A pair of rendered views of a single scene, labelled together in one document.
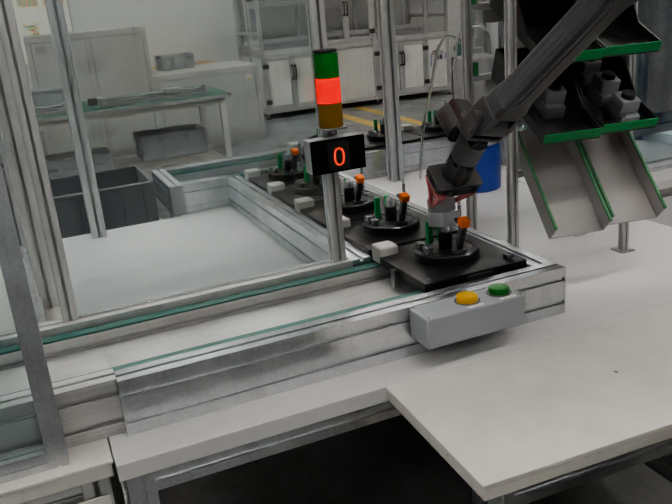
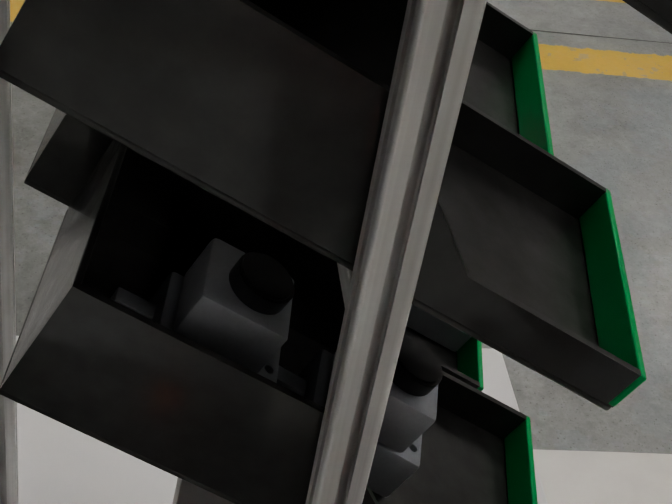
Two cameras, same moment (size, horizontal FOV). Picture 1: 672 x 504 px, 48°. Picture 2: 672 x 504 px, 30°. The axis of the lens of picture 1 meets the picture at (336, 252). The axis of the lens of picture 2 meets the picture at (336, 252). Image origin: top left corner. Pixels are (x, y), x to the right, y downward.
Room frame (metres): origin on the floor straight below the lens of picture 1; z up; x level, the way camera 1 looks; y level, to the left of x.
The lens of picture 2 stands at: (1.61, -0.05, 1.70)
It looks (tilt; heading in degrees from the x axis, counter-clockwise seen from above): 39 degrees down; 278
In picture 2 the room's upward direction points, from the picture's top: 11 degrees clockwise
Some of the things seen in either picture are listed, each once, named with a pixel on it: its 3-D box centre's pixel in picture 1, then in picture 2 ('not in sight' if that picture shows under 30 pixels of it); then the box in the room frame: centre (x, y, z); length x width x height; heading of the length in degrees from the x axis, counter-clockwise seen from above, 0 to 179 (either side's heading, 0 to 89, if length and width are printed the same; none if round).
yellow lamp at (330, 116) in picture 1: (330, 114); not in sight; (1.57, -0.01, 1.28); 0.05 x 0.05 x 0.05
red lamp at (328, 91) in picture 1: (328, 90); not in sight; (1.57, -0.01, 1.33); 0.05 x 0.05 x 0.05
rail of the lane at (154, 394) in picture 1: (362, 335); not in sight; (1.29, -0.03, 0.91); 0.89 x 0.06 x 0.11; 112
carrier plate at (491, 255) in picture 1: (446, 259); not in sight; (1.53, -0.23, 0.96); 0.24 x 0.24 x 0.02; 22
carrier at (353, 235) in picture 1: (390, 210); not in sight; (1.77, -0.14, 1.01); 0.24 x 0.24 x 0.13; 22
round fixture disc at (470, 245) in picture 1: (446, 251); not in sight; (1.53, -0.23, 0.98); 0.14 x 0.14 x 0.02
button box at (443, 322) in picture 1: (467, 315); not in sight; (1.30, -0.23, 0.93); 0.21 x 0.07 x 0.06; 112
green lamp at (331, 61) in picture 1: (326, 65); not in sight; (1.57, -0.01, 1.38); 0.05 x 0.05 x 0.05
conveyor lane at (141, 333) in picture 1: (315, 309); not in sight; (1.44, 0.05, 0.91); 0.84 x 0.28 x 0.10; 112
